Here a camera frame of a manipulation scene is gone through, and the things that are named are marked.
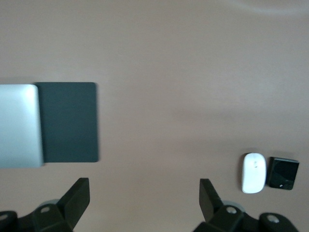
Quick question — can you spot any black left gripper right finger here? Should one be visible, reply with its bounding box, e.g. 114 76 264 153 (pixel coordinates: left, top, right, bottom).
193 178 299 232

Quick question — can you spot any black mouse pad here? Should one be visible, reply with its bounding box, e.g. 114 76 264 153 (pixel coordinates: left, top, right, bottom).
33 82 101 167

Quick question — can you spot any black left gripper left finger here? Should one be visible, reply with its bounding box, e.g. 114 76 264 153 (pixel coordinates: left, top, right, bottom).
0 177 91 232

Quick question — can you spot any brown table mat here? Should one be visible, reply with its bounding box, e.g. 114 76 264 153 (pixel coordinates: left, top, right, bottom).
0 0 309 232

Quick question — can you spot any black phone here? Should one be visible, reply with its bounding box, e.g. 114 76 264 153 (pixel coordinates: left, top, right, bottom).
267 156 300 191

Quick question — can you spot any white computer mouse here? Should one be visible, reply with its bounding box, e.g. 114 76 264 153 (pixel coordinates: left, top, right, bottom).
241 152 267 194

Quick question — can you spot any silver laptop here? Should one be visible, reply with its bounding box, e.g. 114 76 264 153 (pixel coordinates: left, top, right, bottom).
0 84 44 169

